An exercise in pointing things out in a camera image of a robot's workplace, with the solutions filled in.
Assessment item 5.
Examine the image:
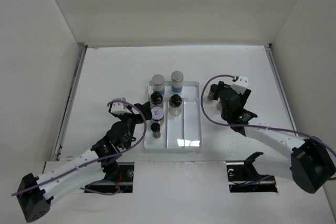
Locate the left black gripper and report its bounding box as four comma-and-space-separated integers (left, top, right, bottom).
117, 101, 151, 148

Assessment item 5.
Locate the white-lid red-label jar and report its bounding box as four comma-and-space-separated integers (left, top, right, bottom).
151, 107, 164, 126

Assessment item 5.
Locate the black-cap brown spice bottle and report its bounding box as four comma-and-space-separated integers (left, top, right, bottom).
150, 91, 164, 109

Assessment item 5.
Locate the small black-cap spice bottle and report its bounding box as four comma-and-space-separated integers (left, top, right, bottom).
151, 123, 161, 138

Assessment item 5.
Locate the silver-lid blue-label spice jar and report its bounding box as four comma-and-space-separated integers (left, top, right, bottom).
152, 74, 165, 95

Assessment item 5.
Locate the black-cap cream sauce bottle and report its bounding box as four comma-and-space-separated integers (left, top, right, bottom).
169, 94, 183, 116

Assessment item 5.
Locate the pink-lid small jar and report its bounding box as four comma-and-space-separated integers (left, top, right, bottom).
217, 103, 222, 111

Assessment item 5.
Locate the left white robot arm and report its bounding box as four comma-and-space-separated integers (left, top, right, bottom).
13, 99, 152, 223

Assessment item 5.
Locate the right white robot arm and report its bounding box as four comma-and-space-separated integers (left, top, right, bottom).
214, 81, 335, 194

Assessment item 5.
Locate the white divided organizer tray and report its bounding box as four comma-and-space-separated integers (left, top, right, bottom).
144, 81, 202, 153

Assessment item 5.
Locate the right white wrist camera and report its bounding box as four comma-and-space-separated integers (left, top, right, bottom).
230, 75, 249, 94

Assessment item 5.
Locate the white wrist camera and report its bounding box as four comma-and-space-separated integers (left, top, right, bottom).
107, 97, 131, 115
230, 75, 249, 94

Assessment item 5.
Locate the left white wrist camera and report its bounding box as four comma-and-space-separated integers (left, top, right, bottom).
107, 97, 131, 115

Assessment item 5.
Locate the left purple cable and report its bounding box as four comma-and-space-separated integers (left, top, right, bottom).
10, 100, 148, 196

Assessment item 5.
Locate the purple cable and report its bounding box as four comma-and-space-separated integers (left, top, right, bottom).
10, 100, 148, 196
200, 74, 336, 156

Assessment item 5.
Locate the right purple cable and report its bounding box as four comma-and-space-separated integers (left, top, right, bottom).
200, 74, 336, 156

